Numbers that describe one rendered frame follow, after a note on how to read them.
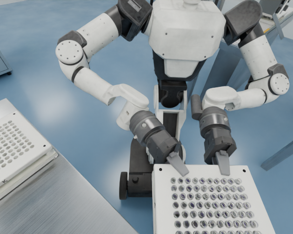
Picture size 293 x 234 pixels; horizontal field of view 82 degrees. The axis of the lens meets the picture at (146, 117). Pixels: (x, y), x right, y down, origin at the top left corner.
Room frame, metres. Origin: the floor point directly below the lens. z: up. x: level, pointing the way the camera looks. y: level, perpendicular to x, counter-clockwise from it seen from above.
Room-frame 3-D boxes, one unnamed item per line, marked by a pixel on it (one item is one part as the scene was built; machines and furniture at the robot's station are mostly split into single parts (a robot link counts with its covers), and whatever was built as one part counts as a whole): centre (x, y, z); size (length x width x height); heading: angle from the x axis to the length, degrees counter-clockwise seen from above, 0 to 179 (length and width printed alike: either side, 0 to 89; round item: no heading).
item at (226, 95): (0.44, -0.25, 1.03); 0.13 x 0.07 x 0.09; 111
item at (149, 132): (0.26, -0.03, 1.02); 0.12 x 0.10 x 0.13; 37
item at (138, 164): (0.68, -0.12, 0.19); 0.64 x 0.52 x 0.33; 5
